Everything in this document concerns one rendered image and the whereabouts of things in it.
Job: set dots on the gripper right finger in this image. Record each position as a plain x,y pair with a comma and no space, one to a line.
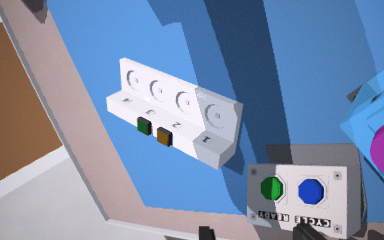
305,231

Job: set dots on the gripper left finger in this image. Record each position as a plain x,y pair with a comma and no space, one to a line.
205,233

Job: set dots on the blue flat mat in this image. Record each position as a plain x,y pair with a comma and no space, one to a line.
291,63

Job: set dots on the grey control panel with blue and green buttons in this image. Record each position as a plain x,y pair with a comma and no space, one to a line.
331,199

